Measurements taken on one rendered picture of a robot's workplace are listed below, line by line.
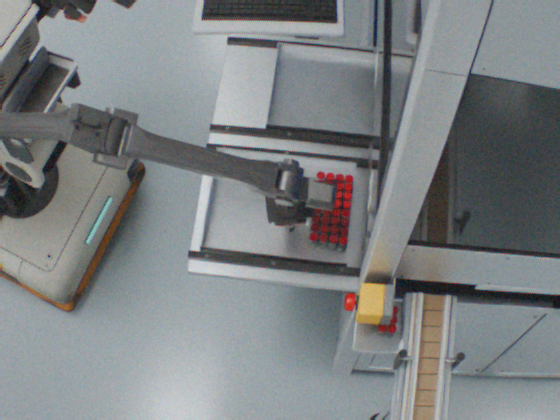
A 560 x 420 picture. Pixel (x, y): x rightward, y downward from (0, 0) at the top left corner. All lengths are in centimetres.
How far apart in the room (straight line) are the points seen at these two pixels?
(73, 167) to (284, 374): 102
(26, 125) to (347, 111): 88
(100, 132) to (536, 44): 86
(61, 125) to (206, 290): 141
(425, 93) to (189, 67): 221
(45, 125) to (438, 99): 78
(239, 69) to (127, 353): 113
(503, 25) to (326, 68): 123
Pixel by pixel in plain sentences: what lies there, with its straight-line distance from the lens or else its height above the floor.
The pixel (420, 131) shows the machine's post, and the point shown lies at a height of 164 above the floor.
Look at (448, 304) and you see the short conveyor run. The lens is 176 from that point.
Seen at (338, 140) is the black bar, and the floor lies 90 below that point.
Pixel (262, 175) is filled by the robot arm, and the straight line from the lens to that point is 156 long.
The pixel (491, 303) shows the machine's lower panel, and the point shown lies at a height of 88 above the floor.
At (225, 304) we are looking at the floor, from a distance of 274.
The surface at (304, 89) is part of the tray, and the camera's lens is 206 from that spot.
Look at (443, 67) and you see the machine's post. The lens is 100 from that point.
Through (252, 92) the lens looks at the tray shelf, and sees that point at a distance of 206.
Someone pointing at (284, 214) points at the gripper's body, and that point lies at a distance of 173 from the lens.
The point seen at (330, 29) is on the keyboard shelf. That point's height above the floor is 80.
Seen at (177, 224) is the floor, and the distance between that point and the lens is 286.
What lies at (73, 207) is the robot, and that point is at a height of 28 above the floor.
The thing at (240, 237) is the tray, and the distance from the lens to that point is 187.
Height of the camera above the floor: 261
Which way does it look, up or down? 66 degrees down
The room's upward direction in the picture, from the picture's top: straight up
